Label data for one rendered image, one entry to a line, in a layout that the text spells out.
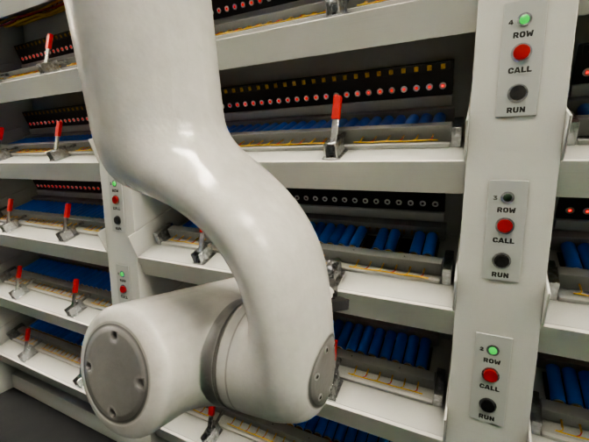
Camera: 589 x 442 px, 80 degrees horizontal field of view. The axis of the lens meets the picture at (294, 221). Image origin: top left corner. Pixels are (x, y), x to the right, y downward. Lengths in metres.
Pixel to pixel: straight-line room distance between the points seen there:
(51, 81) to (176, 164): 0.81
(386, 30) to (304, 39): 0.12
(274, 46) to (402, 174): 0.27
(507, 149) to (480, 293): 0.18
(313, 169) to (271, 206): 0.33
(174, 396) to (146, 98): 0.18
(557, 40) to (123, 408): 0.52
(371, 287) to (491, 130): 0.26
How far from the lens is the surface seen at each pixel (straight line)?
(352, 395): 0.66
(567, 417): 0.66
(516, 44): 0.50
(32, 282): 1.36
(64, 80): 0.97
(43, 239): 1.10
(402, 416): 0.64
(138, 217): 0.80
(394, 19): 0.54
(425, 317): 0.54
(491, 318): 0.53
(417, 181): 0.50
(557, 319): 0.54
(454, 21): 0.53
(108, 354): 0.26
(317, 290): 0.22
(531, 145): 0.49
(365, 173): 0.51
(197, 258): 0.71
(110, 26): 0.24
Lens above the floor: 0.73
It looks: 9 degrees down
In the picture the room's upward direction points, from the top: straight up
